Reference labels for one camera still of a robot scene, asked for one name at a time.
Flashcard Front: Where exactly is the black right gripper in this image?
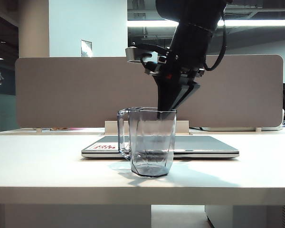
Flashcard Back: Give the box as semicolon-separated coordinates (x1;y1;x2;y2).
144;53;205;119

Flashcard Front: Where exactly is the clear faceted water cup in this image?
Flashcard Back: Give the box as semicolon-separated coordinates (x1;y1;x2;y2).
117;107;177;178

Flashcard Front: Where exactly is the silver Dell laptop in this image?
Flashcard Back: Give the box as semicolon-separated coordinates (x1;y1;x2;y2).
81;135;240;160

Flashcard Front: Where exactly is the taupe fabric desk divider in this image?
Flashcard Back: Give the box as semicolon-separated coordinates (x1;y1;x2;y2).
15;54;284;129

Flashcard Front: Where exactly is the long ceiling light strip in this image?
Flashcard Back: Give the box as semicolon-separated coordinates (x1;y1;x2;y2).
127;19;285;27

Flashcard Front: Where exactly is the pink orange printed paper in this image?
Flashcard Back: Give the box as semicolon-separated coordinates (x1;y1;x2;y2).
41;127;83;132

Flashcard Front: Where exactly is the beige desk support panel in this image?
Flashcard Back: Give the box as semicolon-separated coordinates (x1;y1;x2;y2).
0;203;152;228

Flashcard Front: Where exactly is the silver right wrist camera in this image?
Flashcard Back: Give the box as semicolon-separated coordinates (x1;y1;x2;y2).
125;47;159;64

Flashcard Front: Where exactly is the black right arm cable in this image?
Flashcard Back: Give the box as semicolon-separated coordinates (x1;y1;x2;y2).
203;9;228;72

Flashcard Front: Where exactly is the framed wall sign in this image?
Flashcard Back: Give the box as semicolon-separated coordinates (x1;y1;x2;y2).
80;39;93;57

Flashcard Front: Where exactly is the white pedestal cabinet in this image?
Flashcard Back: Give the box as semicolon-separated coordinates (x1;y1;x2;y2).
205;205;285;228

